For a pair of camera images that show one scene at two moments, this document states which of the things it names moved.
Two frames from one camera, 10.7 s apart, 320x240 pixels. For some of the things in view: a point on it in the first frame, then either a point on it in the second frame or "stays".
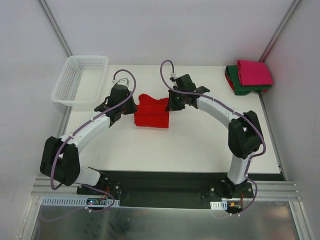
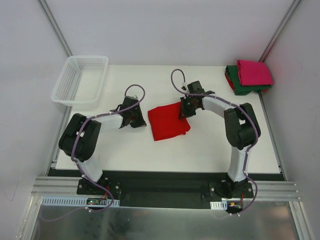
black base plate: [166, 189] stays
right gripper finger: [172, 103] → [187, 107]
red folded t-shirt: [229, 81] stays
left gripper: [129, 107] → [136, 117]
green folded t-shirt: [232, 71] stays
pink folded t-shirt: [253, 73] stays
